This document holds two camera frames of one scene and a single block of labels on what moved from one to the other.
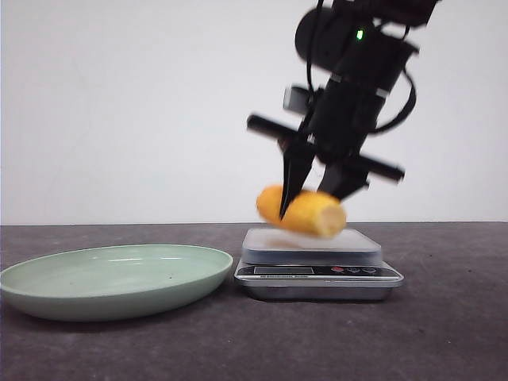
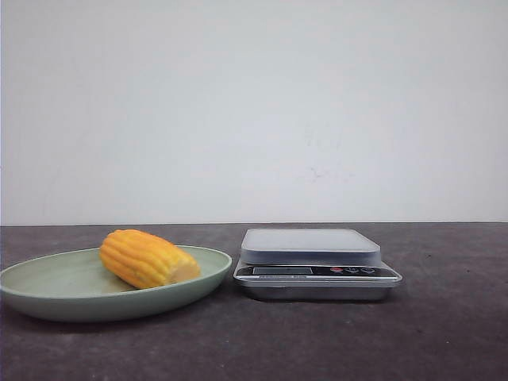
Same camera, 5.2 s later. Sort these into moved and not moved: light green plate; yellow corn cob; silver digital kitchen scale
Moved: yellow corn cob
Not moved: silver digital kitchen scale; light green plate
